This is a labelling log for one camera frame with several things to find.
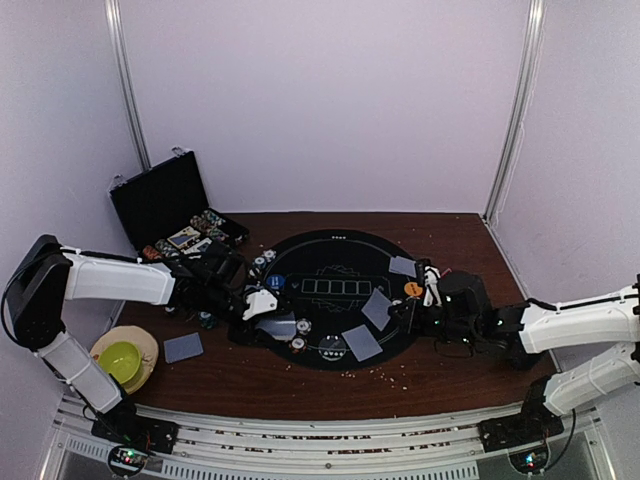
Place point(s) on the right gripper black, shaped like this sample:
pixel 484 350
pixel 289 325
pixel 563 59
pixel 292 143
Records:
pixel 413 307

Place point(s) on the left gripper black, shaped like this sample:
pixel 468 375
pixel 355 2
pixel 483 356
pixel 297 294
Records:
pixel 243 334

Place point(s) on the blue ten chip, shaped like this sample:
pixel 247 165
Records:
pixel 269 255

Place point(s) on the orange big blind button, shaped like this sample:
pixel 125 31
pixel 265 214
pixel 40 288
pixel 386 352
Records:
pixel 413 289

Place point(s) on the blue small blind button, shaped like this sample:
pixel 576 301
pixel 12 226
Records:
pixel 276 281

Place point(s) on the card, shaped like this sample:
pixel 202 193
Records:
pixel 376 309
pixel 402 266
pixel 362 343

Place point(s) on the playing card deck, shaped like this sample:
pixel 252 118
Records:
pixel 280 328

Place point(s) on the white blue chip stack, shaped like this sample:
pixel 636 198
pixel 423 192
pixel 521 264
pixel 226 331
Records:
pixel 303 327

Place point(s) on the clear dealer button disc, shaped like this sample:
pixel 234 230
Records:
pixel 332 348

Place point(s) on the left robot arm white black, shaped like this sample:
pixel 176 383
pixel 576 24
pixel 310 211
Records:
pixel 51 275

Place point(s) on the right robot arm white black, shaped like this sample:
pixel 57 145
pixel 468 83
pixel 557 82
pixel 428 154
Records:
pixel 537 327

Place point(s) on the green chip stack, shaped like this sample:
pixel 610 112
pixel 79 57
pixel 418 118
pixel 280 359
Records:
pixel 206 320

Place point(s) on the ace card deck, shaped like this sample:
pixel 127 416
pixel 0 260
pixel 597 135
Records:
pixel 185 238

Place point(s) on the dark blue mug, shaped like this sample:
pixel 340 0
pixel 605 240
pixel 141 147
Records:
pixel 520 360

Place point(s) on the black poker chip case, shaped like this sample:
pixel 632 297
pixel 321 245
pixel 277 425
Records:
pixel 170 196

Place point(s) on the beige plate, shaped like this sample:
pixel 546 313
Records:
pixel 146 344

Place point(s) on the round black poker mat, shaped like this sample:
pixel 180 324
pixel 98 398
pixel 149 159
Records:
pixel 330 274

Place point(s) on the green plastic bowl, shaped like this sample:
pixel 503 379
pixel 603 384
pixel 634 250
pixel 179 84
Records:
pixel 122 360

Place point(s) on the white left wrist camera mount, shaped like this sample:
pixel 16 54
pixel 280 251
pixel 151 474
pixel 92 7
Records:
pixel 259 302

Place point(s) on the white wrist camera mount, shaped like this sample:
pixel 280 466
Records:
pixel 431 277
pixel 259 302

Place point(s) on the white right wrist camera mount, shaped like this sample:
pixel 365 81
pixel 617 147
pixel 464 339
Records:
pixel 431 277

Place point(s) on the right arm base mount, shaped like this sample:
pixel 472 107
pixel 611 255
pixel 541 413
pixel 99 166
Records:
pixel 524 436

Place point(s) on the aluminium front rail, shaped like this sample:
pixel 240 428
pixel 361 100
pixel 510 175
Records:
pixel 444 446

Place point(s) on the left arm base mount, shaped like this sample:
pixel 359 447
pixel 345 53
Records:
pixel 137 439

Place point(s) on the right aluminium frame post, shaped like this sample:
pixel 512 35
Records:
pixel 515 127

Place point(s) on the aluminium frame post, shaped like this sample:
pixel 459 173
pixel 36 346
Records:
pixel 515 127
pixel 117 36

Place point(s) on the left aluminium frame post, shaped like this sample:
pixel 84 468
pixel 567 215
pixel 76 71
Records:
pixel 117 36

